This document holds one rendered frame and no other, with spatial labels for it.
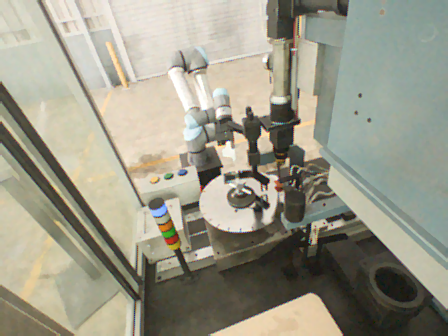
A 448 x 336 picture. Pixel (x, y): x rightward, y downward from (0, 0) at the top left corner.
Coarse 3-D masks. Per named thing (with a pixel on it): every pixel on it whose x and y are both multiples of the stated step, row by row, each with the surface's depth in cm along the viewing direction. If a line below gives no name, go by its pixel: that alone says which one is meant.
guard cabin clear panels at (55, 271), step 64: (0, 0) 52; (0, 64) 47; (64, 128) 65; (0, 192) 39; (64, 192) 57; (0, 256) 36; (64, 256) 51; (128, 256) 86; (64, 320) 46; (128, 320) 73
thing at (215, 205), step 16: (240, 176) 101; (208, 192) 96; (224, 192) 95; (256, 192) 92; (272, 192) 91; (208, 208) 89; (224, 208) 88; (240, 208) 87; (256, 208) 86; (272, 208) 85; (224, 224) 82; (240, 224) 81; (256, 224) 80
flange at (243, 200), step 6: (246, 186) 94; (228, 192) 93; (252, 192) 91; (228, 198) 90; (234, 198) 90; (240, 198) 89; (246, 198) 89; (252, 198) 88; (234, 204) 87; (240, 204) 87; (246, 204) 87
